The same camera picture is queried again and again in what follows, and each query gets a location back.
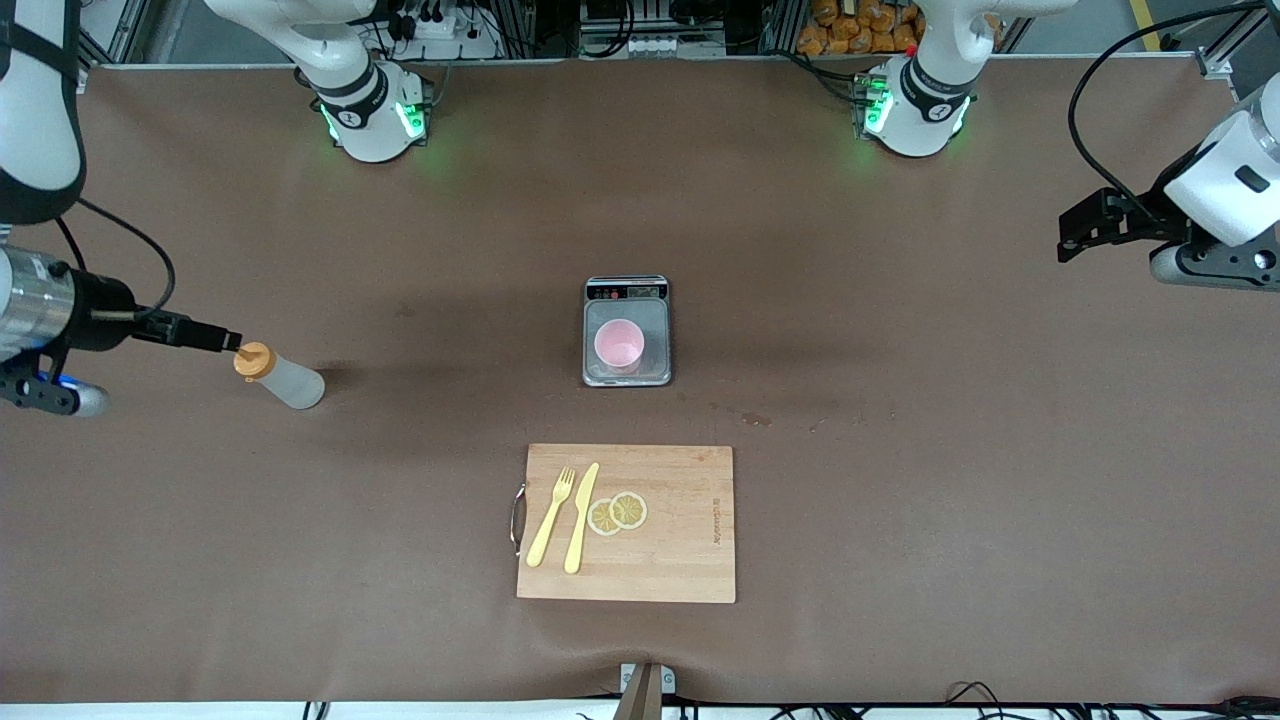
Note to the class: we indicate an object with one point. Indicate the silver digital kitchen scale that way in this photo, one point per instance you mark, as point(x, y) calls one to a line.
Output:
point(627, 290)

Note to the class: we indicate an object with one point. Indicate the lemon slice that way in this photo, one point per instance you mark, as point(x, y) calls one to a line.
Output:
point(630, 510)
point(602, 518)

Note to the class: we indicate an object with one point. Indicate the aluminium frame bracket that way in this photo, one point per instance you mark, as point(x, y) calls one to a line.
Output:
point(1215, 65)

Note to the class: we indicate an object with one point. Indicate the wooden cutting board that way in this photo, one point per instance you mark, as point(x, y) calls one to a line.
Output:
point(680, 540)

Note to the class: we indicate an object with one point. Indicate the white socket strip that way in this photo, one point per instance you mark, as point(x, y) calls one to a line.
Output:
point(675, 46)

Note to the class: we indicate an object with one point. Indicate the white power strip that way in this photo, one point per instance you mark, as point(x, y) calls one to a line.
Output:
point(450, 30)

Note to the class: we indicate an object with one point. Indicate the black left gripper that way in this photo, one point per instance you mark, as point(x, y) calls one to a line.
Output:
point(1146, 217)

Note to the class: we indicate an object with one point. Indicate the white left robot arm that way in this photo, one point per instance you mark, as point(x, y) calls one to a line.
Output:
point(915, 110)

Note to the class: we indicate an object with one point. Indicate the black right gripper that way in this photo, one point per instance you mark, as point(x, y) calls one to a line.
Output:
point(103, 311)

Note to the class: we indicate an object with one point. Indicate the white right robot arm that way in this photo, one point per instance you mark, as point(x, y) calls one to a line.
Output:
point(365, 110)

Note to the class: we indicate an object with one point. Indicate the yellow plastic knife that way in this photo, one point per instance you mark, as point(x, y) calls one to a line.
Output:
point(580, 520)

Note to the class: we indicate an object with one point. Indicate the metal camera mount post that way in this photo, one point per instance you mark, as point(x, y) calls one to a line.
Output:
point(645, 695)

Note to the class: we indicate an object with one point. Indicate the pile of orange objects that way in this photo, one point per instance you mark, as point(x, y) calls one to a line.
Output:
point(860, 30)

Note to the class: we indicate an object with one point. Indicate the clear sauce bottle orange cap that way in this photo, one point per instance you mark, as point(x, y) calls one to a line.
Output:
point(295, 385)

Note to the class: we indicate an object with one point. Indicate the pink plastic cup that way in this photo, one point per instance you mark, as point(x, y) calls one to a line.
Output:
point(620, 345)

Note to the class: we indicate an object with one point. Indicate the yellow plastic fork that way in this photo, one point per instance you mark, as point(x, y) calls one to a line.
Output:
point(548, 525)

